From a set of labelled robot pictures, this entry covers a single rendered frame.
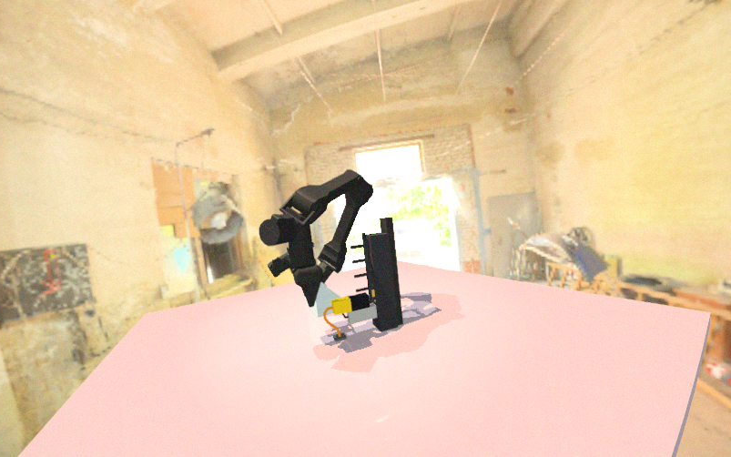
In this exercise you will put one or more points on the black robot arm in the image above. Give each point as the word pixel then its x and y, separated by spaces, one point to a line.
pixel 312 201

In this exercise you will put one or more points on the yellow and black plug with orange cord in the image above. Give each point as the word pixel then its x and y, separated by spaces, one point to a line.
pixel 350 303

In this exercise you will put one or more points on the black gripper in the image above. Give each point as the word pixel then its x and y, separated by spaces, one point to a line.
pixel 307 274

